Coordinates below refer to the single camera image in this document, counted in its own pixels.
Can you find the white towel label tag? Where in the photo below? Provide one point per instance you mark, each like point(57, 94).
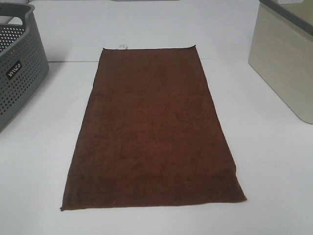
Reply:
point(123, 47)

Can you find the brown towel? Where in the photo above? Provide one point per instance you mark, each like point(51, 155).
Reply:
point(150, 136)

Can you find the grey perforated plastic basket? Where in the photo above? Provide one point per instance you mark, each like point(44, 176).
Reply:
point(23, 62)

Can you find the beige plastic bin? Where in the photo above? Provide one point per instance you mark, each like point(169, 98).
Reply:
point(282, 52)

